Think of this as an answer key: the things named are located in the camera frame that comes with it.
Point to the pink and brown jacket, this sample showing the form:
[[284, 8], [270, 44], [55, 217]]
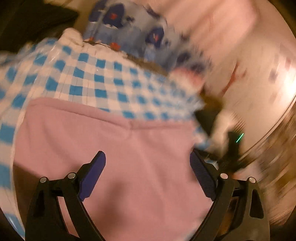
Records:
[[147, 190]]

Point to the pink clothes pile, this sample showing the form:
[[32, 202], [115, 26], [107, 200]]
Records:
[[187, 79]]

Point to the whale pattern curtain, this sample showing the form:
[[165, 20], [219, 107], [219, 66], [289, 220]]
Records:
[[142, 33]]

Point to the white quilted pillow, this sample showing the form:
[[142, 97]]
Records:
[[227, 130]]

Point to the white quilted blanket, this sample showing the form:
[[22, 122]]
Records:
[[72, 35]]

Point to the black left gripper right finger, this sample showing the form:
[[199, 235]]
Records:
[[237, 211]]

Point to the blue white checkered quilt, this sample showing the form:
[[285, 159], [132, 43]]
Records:
[[91, 75]]

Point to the black garment pile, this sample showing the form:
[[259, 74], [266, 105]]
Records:
[[32, 21]]

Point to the olive brown garment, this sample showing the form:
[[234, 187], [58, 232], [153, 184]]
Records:
[[207, 115]]

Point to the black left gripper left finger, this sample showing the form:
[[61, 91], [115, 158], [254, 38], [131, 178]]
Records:
[[57, 212]]

